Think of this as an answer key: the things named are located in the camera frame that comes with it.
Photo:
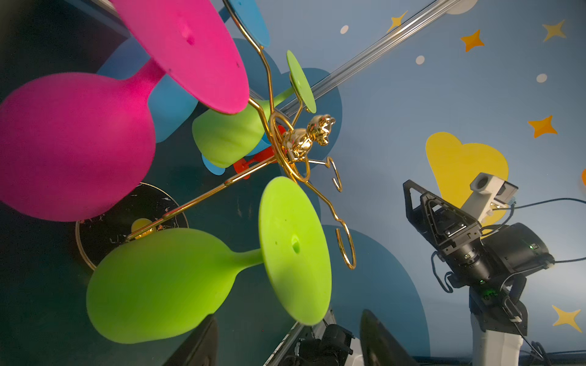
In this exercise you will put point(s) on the red wine glass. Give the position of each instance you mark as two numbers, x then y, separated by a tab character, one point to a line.
249	161

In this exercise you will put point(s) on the gold wire glass rack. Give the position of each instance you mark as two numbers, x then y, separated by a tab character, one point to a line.
146	209

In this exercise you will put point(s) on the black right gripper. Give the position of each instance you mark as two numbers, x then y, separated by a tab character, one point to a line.
454	234

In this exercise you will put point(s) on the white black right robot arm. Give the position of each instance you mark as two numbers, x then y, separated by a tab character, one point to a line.
494	268

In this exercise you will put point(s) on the right aluminium corner post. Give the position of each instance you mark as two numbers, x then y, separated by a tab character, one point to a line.
398	35

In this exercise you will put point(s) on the blue wine glass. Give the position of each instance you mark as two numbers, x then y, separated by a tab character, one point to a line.
263	144
169	104

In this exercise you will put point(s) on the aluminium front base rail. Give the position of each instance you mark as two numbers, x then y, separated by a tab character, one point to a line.
326	343

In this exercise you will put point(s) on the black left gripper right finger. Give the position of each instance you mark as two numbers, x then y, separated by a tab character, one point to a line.
379	347

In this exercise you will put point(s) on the pink wine glass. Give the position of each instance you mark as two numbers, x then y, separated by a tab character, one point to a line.
74	144

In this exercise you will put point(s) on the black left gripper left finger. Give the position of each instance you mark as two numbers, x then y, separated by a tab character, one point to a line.
200	348

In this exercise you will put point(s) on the green wine glass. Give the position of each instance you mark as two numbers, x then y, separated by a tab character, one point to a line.
223	139
167	283

